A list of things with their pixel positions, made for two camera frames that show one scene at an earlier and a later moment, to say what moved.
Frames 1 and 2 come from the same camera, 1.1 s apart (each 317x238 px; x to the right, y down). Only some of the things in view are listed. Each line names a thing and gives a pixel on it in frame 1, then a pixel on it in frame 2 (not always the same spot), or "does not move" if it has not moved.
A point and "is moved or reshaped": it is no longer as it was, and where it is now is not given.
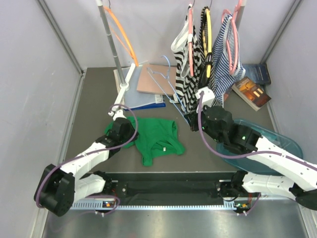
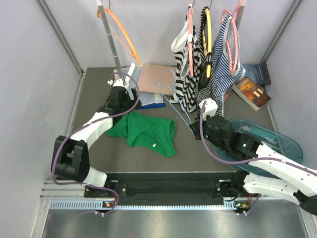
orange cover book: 254,93 does not move
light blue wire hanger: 148,71 is moved or reshaped
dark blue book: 258,72 does not move
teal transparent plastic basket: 249,165 does not move
